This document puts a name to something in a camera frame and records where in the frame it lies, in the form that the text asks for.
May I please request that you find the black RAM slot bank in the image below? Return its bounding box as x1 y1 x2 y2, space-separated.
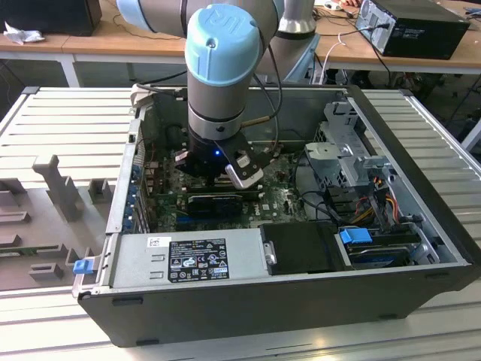
183 180 261 199

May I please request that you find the black graphics card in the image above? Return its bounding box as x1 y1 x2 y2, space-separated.
186 193 244 218

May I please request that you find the green motherboard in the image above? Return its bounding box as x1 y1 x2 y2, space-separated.
141 144 313 234

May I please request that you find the silver power supply unit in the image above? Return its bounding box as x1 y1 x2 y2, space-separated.
108 227 277 290

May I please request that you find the grey metal drive cage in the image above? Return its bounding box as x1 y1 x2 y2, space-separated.
303 99 399 196

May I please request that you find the black plastic shroud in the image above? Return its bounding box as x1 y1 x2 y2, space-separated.
259 221 354 278

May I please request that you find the wooden desk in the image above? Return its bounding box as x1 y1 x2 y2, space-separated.
0 0 481 87

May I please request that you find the black open PC case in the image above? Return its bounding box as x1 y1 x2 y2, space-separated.
71 83 475 349

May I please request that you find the grey parts rack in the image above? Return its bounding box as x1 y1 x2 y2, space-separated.
0 153 117 293

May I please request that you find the hard disk in blue carrier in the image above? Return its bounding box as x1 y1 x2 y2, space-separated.
337 227 420 270

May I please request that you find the black box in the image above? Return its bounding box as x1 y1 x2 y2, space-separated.
0 0 103 38

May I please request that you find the crumpled white paper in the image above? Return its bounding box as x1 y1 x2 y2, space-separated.
3 21 46 45

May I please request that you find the black desktop computer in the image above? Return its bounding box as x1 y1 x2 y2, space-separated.
355 0 471 61

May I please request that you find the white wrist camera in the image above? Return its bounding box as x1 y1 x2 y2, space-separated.
224 148 265 191

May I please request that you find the light grey case handle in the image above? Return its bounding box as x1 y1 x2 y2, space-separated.
129 83 153 111

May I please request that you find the white cable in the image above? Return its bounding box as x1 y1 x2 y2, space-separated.
310 32 346 84

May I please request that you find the orange yellow wire bundle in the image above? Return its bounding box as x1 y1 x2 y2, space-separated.
352 195 401 226

